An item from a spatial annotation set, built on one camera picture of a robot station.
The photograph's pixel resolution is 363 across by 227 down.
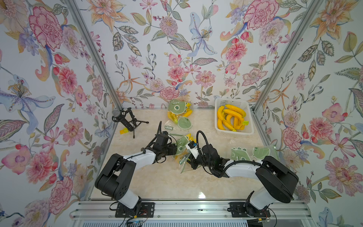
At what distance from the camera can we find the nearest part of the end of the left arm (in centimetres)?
70

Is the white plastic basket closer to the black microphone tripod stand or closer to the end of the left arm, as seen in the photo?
the end of the left arm

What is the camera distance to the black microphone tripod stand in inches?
36.5

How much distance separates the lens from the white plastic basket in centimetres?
100
